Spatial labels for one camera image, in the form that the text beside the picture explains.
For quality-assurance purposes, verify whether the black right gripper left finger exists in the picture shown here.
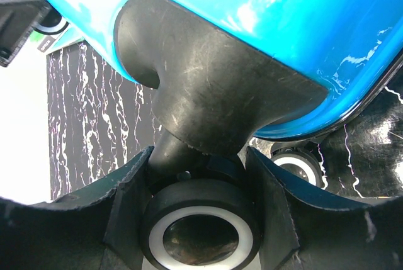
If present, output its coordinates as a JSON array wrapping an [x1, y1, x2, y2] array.
[[1, 147, 152, 269]]

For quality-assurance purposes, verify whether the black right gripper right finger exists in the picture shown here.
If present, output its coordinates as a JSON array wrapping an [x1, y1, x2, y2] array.
[[246, 147, 402, 269]]

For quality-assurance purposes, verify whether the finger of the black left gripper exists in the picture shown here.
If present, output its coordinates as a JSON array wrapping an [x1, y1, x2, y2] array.
[[1, 0, 52, 67]]

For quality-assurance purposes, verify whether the blue suitcase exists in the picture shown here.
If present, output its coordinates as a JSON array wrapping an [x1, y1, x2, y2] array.
[[34, 0, 402, 269]]

